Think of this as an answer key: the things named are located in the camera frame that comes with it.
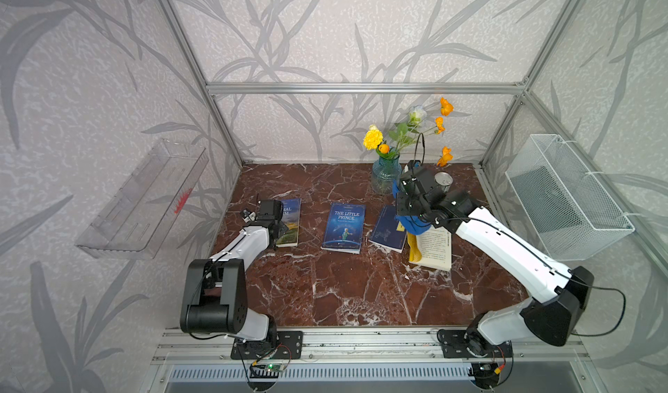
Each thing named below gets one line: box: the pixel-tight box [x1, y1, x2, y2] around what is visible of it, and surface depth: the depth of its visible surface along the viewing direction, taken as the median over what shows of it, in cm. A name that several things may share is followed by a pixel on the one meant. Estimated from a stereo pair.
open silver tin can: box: [434, 171, 455, 194], surface depth 110 cm
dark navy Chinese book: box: [367, 204, 408, 254], surface depth 98 cm
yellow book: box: [407, 226, 453, 272], surface depth 91 cm
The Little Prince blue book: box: [320, 202, 367, 255], surface depth 100 cm
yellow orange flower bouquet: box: [363, 96, 455, 167], surface depth 95 cm
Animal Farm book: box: [275, 198, 301, 248], surface depth 101 cm
